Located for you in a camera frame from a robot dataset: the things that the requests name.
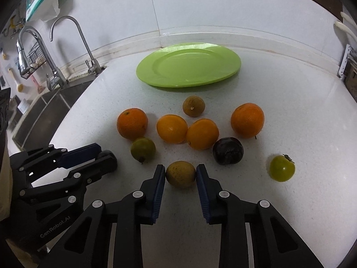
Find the wooden brush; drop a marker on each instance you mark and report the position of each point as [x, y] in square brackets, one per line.
[19, 86]

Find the white spoon handle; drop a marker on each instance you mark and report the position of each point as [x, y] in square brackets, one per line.
[345, 29]
[347, 20]

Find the steel sink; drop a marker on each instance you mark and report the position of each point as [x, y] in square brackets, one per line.
[47, 113]

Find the green tomato with stem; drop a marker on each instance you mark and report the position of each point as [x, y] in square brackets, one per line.
[281, 168]

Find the small brown fruit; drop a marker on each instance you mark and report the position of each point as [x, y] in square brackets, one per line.
[193, 106]

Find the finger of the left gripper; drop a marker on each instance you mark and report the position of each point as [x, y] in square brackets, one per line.
[80, 155]
[93, 171]

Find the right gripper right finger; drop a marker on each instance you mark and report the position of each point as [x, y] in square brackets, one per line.
[245, 225]

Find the white spoon handle upper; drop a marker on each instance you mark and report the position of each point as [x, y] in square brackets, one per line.
[347, 20]

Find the brown round fruit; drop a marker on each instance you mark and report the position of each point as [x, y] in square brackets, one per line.
[180, 174]

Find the green lime fruit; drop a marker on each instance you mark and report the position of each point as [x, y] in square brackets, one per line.
[143, 149]

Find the chrome pull-down faucet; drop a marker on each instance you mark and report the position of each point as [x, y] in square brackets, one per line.
[57, 78]

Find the dark purple fruit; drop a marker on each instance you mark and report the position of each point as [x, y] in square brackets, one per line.
[228, 151]

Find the white spoon handle lower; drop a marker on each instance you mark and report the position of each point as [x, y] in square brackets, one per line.
[345, 29]

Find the green plate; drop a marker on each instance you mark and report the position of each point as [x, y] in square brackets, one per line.
[188, 65]

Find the black wire basket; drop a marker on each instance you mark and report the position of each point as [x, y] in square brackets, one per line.
[29, 63]

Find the orange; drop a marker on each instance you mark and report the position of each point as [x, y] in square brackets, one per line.
[132, 123]
[202, 134]
[247, 120]
[172, 129]

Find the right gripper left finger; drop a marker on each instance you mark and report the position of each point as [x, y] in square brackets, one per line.
[87, 242]

